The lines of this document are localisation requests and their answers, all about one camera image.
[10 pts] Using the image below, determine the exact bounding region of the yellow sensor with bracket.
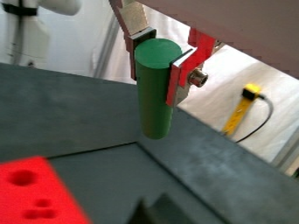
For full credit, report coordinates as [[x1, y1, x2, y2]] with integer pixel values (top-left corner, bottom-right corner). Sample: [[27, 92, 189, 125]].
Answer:
[[222, 83, 262, 137]]

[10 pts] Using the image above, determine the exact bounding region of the black regrasp holder fixture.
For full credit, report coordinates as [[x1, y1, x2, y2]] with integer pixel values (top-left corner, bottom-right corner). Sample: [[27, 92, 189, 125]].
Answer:
[[126, 192, 231, 224]]

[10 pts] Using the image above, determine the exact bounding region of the red foam shape board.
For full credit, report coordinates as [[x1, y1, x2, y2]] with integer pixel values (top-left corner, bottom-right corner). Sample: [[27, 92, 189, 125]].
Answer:
[[0, 157, 93, 224]]

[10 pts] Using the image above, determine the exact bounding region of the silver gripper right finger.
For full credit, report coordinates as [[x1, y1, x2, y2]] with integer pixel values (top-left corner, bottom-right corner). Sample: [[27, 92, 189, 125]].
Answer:
[[166, 28, 221, 107]]

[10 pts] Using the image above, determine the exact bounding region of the green cylinder peg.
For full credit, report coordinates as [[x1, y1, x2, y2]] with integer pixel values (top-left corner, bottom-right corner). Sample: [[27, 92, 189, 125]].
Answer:
[[135, 38, 183, 139]]

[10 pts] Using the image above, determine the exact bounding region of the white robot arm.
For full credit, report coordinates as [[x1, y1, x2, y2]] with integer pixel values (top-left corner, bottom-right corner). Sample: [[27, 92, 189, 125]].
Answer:
[[0, 0, 223, 107]]

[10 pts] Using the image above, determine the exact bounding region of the black sensor cable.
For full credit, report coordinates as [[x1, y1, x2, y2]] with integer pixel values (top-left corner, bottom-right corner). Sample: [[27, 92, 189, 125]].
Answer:
[[234, 94, 276, 144]]

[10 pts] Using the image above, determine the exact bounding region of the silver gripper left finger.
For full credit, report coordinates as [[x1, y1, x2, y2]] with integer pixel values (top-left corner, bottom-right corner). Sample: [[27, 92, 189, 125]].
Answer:
[[109, 0, 157, 80]]

